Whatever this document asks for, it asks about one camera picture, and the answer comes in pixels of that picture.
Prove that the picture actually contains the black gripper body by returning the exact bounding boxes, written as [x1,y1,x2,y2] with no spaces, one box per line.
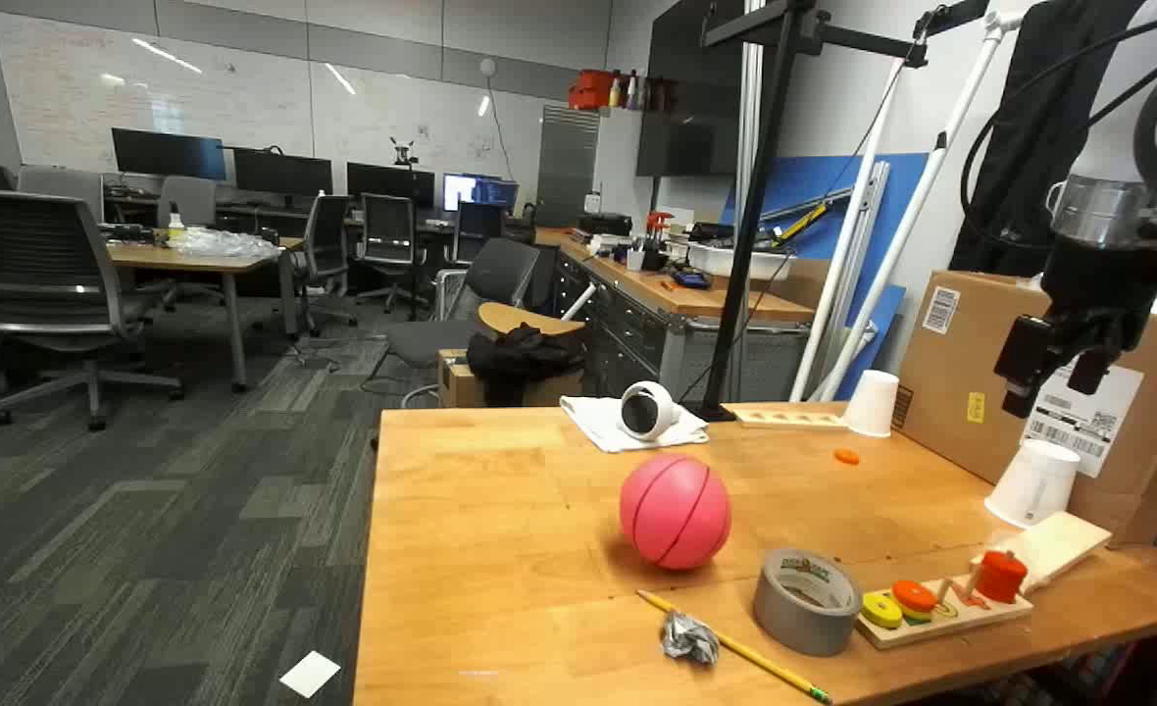
[1039,238,1157,359]

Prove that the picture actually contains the pink basketball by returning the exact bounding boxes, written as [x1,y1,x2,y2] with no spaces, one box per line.
[616,450,734,577]

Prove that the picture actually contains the large cardboard box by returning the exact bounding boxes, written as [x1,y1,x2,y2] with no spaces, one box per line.
[889,269,1157,550]

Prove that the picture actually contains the white paper cup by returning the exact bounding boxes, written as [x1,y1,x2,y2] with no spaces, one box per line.
[845,367,901,442]
[979,436,1084,534]

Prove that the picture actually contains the white flat board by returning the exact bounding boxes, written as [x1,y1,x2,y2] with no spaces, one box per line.
[994,506,1115,598]

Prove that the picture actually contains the white slanted pole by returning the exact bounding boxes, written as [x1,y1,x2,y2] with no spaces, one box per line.
[786,53,923,410]
[813,11,1016,410]

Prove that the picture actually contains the red cylinder block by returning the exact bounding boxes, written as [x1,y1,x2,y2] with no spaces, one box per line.
[969,547,1033,610]

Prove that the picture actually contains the long wooden shape sorter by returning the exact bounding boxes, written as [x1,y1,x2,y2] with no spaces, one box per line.
[722,401,851,431]

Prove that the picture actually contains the wooden stacking toy board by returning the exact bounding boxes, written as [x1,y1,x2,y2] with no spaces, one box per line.
[851,573,1039,655]

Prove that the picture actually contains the black vertical pole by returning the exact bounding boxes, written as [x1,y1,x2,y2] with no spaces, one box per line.
[696,0,935,423]

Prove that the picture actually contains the wooden top workbench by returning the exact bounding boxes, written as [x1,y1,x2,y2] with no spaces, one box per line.
[533,228,820,410]

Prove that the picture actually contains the yellow pencil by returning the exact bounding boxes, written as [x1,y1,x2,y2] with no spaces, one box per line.
[634,586,835,706]

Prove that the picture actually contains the crumpled foil ball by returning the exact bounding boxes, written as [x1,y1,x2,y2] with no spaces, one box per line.
[660,610,722,672]

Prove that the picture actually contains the white cloth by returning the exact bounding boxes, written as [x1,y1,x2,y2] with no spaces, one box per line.
[557,390,713,461]

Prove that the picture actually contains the black backpack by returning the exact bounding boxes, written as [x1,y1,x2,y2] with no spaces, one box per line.
[462,323,594,410]

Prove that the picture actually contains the red container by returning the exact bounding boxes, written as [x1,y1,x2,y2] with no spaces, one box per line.
[565,66,618,116]

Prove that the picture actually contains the dark padded office chair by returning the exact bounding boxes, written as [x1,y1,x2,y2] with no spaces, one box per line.
[384,237,548,385]

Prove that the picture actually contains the lit blue computer screen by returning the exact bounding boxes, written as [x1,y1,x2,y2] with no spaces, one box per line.
[441,173,520,215]

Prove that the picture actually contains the black mesh office chair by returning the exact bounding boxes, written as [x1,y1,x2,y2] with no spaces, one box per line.
[352,189,424,313]
[298,191,356,339]

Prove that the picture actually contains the black computer monitor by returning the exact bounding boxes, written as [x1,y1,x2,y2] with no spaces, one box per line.
[233,147,336,204]
[111,127,233,186]
[345,161,441,214]

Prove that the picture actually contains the white paper sheet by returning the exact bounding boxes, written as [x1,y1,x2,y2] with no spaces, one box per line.
[273,649,345,704]

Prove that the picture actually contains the wooden office desk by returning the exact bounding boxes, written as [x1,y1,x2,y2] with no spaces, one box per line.
[102,228,307,391]

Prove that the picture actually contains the grey mesh office chair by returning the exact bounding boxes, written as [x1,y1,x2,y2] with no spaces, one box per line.
[0,186,188,431]

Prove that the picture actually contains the orange stacking ring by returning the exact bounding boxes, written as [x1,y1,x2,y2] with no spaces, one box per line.
[889,577,943,622]

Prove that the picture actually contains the yellow stacking ring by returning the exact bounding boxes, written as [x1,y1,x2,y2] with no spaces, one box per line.
[859,590,906,635]

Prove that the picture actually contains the blue wall panel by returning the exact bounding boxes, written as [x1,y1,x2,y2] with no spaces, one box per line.
[728,152,935,403]

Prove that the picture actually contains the grey duct tape roll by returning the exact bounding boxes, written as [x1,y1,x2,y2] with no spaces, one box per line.
[748,547,863,658]

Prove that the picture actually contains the white round camera device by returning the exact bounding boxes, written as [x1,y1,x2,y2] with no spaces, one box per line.
[616,378,688,442]

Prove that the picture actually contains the black wall television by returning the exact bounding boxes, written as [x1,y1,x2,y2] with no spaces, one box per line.
[634,0,747,182]

